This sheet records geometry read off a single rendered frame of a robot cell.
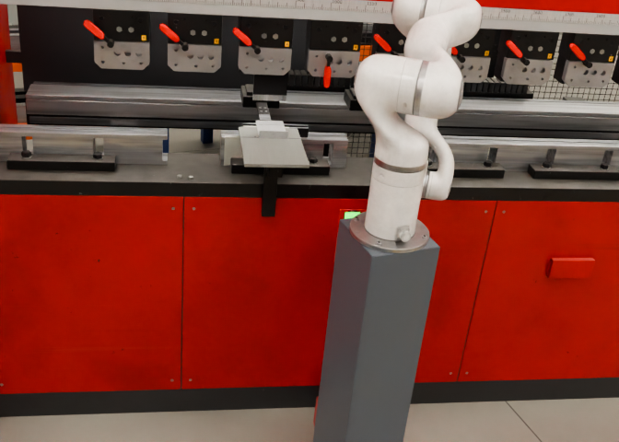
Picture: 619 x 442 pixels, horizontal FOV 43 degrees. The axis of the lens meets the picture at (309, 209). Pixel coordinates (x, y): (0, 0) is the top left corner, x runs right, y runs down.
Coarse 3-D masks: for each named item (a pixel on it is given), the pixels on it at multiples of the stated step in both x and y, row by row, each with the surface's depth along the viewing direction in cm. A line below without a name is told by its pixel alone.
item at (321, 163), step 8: (232, 160) 239; (240, 160) 239; (320, 160) 244; (232, 168) 237; (240, 168) 237; (248, 168) 238; (256, 168) 238; (288, 168) 239; (296, 168) 240; (304, 168) 240; (312, 168) 241; (320, 168) 241; (328, 168) 241
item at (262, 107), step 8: (240, 88) 264; (248, 88) 258; (240, 96) 264; (248, 96) 255; (248, 104) 256; (256, 104) 255; (264, 104) 255; (272, 104) 258; (264, 112) 249; (264, 120) 244
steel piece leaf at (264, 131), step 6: (258, 126) 239; (264, 126) 239; (270, 126) 240; (276, 126) 240; (282, 126) 241; (258, 132) 235; (264, 132) 231; (270, 132) 232; (276, 132) 232; (282, 132) 232
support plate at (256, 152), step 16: (240, 128) 237; (256, 128) 238; (288, 128) 240; (240, 144) 228; (256, 144) 228; (272, 144) 229; (288, 144) 230; (256, 160) 218; (272, 160) 218; (288, 160) 219; (304, 160) 220
